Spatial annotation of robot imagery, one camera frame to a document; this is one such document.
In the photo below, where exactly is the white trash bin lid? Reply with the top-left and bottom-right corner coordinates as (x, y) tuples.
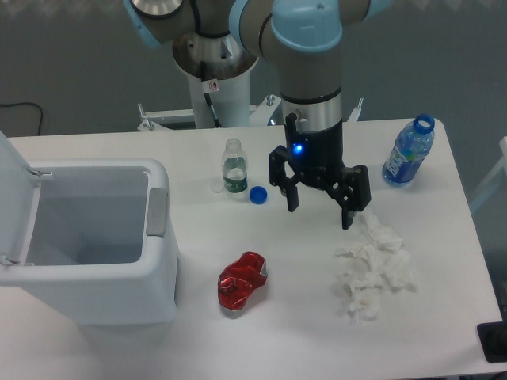
(1, 135), (52, 266)

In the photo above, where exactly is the white furniture at right edge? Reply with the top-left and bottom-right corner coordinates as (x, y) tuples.
(468, 136), (506, 215)

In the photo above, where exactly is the blue bottle cap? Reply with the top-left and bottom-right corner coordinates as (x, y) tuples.
(249, 185), (268, 205)

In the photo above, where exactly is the black cable on pedestal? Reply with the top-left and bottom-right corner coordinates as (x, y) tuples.
(199, 61), (222, 129)

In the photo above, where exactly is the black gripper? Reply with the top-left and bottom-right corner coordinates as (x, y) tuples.
(269, 112), (372, 230)

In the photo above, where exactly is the white trash bin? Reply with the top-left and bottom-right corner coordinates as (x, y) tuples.
(1, 159), (178, 325)

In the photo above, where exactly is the blue plastic bottle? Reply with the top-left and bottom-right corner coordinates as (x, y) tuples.
(382, 113), (435, 187)

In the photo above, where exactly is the black cable on floor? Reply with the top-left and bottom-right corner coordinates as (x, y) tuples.
(0, 101), (44, 138)

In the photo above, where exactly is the white bottle cap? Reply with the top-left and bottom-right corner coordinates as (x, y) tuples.
(210, 182), (223, 193)

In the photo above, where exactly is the black device at table edge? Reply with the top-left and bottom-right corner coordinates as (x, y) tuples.
(477, 321), (506, 363)

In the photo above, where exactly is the crushed red can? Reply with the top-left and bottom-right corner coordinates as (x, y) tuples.
(217, 251), (269, 318)

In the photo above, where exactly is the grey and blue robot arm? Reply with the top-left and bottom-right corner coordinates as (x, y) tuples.
(124, 1), (387, 229)

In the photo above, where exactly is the clear plastic bottle green label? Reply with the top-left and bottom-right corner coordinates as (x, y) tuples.
(222, 138), (248, 199)

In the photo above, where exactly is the crumpled white tissue paper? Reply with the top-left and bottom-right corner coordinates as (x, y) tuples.
(335, 208), (417, 322)

